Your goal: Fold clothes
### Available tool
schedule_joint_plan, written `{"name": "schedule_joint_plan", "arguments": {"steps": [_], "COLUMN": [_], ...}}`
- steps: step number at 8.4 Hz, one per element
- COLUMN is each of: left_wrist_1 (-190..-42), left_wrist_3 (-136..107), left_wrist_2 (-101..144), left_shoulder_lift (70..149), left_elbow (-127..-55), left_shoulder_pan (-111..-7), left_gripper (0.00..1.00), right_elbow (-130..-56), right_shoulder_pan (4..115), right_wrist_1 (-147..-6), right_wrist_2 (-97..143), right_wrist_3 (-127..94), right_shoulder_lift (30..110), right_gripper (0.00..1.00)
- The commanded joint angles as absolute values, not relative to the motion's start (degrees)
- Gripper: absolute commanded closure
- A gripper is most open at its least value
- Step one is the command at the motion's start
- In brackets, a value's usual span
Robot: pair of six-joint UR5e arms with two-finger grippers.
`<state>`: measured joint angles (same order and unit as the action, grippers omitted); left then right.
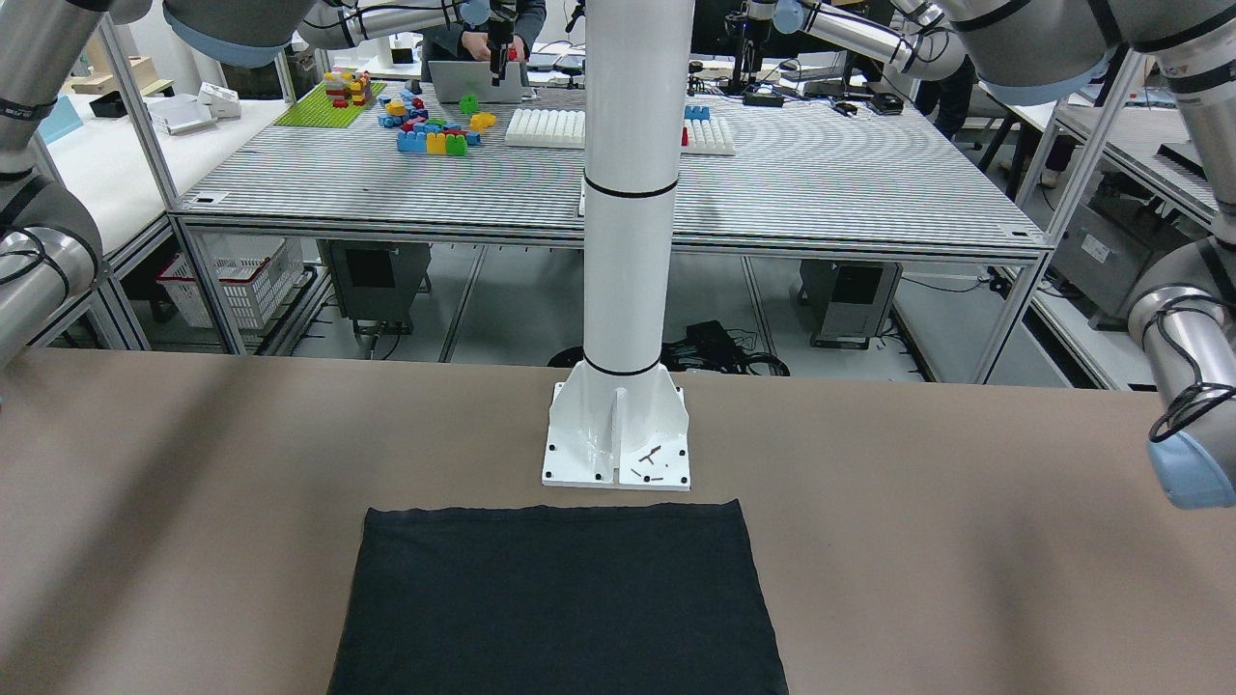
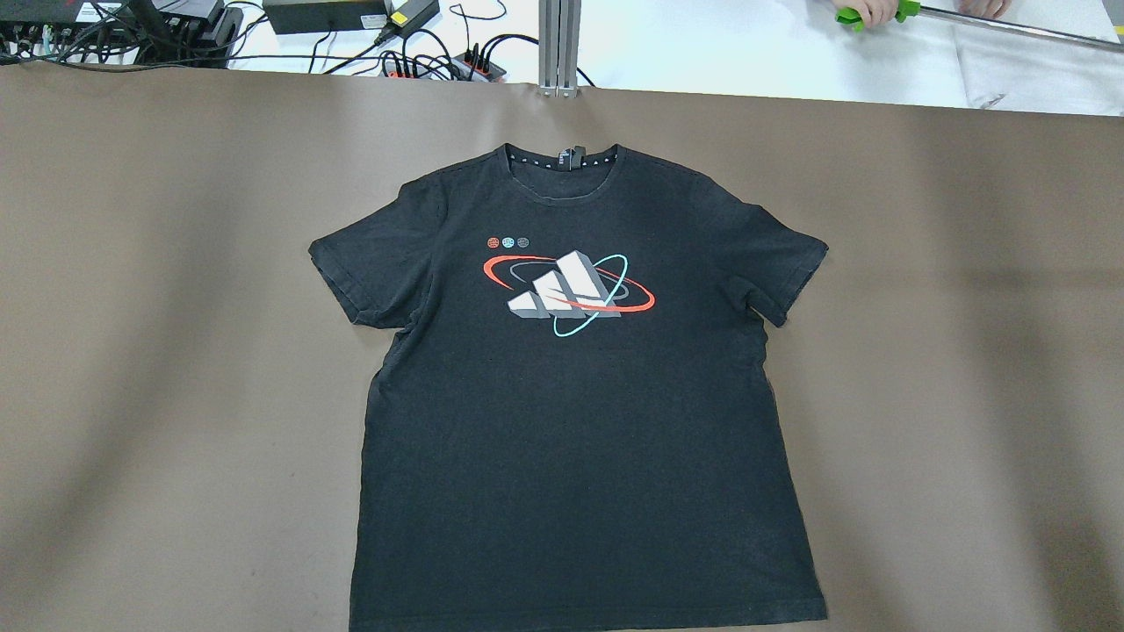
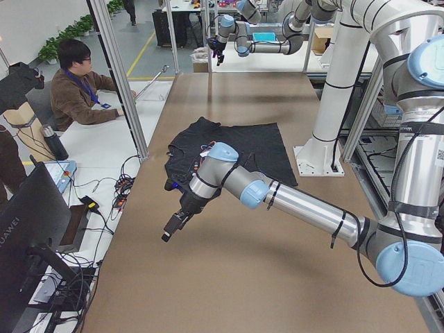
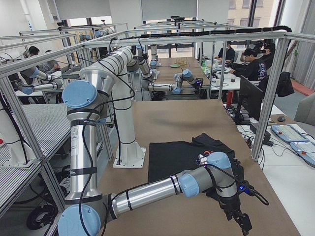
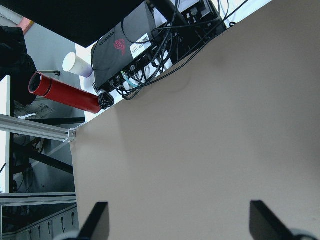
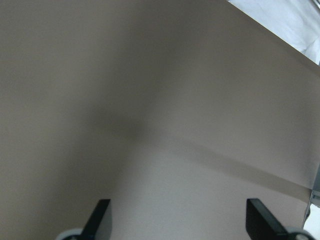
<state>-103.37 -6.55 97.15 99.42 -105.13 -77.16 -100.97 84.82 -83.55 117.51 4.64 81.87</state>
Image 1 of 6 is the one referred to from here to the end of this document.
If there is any black t-shirt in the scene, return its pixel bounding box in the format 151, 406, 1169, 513
328, 501, 789, 694

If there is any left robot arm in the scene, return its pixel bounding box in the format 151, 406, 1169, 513
941, 1, 1235, 510

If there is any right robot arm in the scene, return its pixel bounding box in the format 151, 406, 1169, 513
1, 1, 311, 361

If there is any white block tray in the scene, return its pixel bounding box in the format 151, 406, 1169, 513
504, 108, 586, 150

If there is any striped aluminium workbench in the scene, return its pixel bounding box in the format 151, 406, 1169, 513
168, 82, 1056, 385

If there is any pile of coloured blocks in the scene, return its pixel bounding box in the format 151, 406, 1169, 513
377, 92, 497, 157

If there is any white plastic basket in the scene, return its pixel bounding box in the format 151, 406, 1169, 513
155, 236, 304, 331

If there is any green lego baseplate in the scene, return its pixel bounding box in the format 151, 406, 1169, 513
273, 82, 384, 129

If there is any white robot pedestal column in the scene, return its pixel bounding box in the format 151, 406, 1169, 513
543, 1, 693, 491

